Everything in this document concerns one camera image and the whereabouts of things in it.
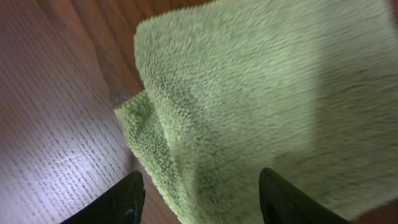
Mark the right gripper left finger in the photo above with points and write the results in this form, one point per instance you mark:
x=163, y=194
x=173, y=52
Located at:
x=121, y=204

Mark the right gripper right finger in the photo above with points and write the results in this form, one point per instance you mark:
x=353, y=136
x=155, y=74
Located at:
x=282, y=203

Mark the green microfiber cloth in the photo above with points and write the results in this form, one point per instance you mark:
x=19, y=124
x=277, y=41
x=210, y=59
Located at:
x=305, y=87

